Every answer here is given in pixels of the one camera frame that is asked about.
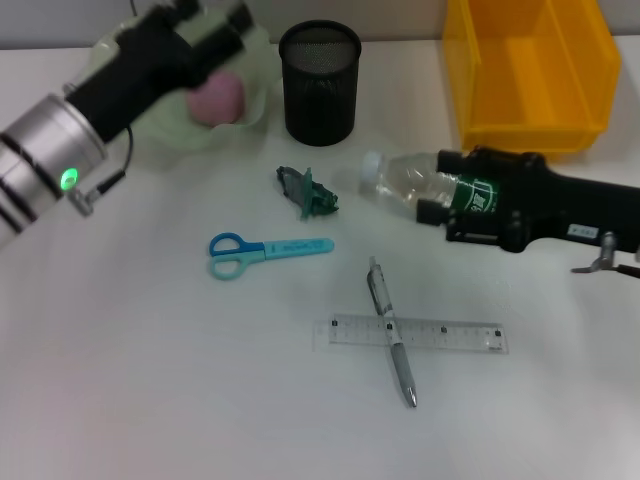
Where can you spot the pink peach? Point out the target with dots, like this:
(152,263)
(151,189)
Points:
(217,100)

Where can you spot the clear plastic ruler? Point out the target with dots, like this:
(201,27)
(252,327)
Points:
(450,341)

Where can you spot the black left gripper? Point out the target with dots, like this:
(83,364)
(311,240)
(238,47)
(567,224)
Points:
(140,65)

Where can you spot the grey ballpoint pen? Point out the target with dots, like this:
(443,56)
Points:
(402,360)

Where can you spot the yellow plastic bin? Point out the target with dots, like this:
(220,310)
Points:
(530,100)

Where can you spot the blue capped scissors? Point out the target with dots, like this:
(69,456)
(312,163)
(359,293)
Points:
(300,247)

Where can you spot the clear green-label water bottle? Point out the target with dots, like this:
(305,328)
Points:
(400,180)

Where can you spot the black mesh pen holder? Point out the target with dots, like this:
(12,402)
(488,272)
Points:
(320,100)

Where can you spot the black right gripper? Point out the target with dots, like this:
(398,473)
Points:
(560,210)

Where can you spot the pale green fruit bowl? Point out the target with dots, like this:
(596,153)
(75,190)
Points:
(165,132)

